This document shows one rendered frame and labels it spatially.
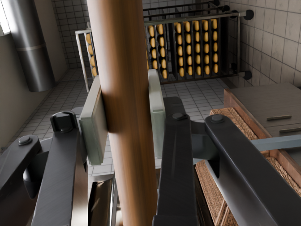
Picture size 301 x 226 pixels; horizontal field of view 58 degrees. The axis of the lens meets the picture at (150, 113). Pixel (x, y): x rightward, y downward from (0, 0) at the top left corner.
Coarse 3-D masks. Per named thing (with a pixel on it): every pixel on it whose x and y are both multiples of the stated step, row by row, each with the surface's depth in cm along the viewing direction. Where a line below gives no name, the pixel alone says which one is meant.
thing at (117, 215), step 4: (116, 184) 177; (116, 188) 173; (116, 192) 170; (116, 196) 166; (116, 200) 163; (116, 204) 160; (116, 208) 158; (112, 212) 156; (116, 212) 155; (120, 212) 163; (112, 216) 153; (116, 216) 153; (120, 216) 160; (112, 220) 150; (116, 220) 151; (120, 220) 158; (112, 224) 147; (116, 224) 149; (120, 224) 156
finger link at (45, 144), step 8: (80, 112) 16; (80, 128) 14; (48, 144) 13; (80, 144) 13; (40, 152) 13; (48, 152) 13; (32, 160) 13; (40, 160) 13; (32, 168) 13; (40, 168) 13; (24, 176) 13; (32, 176) 13; (40, 176) 13
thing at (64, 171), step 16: (64, 112) 13; (64, 128) 13; (64, 144) 12; (48, 160) 11; (64, 160) 11; (80, 160) 12; (48, 176) 10; (64, 176) 10; (80, 176) 11; (48, 192) 9; (64, 192) 9; (80, 192) 11; (48, 208) 9; (64, 208) 9; (80, 208) 10; (32, 224) 8; (48, 224) 8; (64, 224) 8; (80, 224) 9
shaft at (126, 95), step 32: (96, 0) 14; (128, 0) 14; (96, 32) 15; (128, 32) 14; (128, 64) 15; (128, 96) 16; (128, 128) 17; (128, 160) 18; (128, 192) 19; (128, 224) 21
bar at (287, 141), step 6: (270, 138) 125; (276, 138) 125; (282, 138) 124; (288, 138) 124; (294, 138) 123; (300, 138) 123; (258, 144) 122; (264, 144) 122; (270, 144) 123; (276, 144) 123; (282, 144) 123; (288, 144) 123; (294, 144) 123; (300, 144) 123; (264, 150) 124
